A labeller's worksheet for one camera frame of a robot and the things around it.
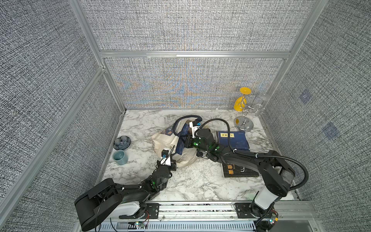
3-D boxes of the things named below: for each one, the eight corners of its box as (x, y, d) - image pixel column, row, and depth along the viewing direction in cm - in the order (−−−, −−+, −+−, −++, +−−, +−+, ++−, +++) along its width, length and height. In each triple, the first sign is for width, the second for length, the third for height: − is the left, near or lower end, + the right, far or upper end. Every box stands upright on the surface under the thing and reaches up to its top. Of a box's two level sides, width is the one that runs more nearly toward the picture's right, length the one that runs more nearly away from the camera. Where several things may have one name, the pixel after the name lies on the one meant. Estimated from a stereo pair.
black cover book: (223, 178, 86) (224, 176, 83) (221, 166, 91) (222, 163, 88) (256, 178, 86) (259, 176, 83) (253, 166, 91) (255, 163, 88)
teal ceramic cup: (114, 165, 91) (110, 160, 86) (118, 154, 96) (114, 149, 91) (126, 165, 91) (123, 160, 86) (129, 154, 96) (126, 149, 91)
